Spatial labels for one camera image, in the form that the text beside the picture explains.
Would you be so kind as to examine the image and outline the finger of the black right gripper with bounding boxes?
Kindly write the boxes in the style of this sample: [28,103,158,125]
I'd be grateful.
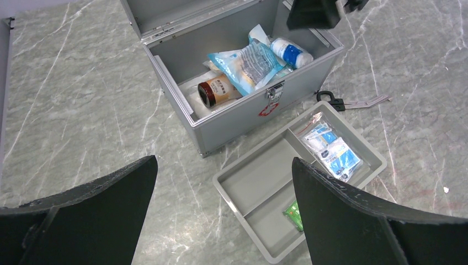
[286,0,341,30]

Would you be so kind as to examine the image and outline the black handled scissors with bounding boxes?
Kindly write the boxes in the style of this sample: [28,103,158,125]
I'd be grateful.
[316,91,392,112]

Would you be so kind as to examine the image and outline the grey metal medicine case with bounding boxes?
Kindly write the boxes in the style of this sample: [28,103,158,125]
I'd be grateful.
[122,0,344,156]

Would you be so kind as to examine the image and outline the grey plastic divided tray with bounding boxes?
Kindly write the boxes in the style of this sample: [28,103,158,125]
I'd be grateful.
[212,102,387,264]

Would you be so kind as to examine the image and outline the green wind oil box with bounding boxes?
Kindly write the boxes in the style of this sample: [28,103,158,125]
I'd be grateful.
[283,200,304,231]

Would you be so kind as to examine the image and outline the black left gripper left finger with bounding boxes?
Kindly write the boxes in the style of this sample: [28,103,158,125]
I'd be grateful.
[1,155,158,264]

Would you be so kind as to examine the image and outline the brown bottle orange cap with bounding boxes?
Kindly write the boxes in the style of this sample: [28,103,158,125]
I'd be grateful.
[197,74,242,109]

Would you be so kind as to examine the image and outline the alcohol wipes zip bag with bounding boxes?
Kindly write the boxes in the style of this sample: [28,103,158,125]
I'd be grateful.
[297,112,363,182]

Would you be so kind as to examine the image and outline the white gauze packet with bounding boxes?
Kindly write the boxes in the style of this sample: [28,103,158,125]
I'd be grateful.
[179,71,218,120]

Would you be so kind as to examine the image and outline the blue white mask pack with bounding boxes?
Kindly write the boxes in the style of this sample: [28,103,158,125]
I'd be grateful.
[208,24,286,96]

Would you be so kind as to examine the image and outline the white blue bandage roll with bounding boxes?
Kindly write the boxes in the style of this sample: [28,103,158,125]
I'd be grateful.
[270,38,314,69]

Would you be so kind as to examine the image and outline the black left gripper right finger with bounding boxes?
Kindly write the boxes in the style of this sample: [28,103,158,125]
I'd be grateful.
[291,157,467,264]

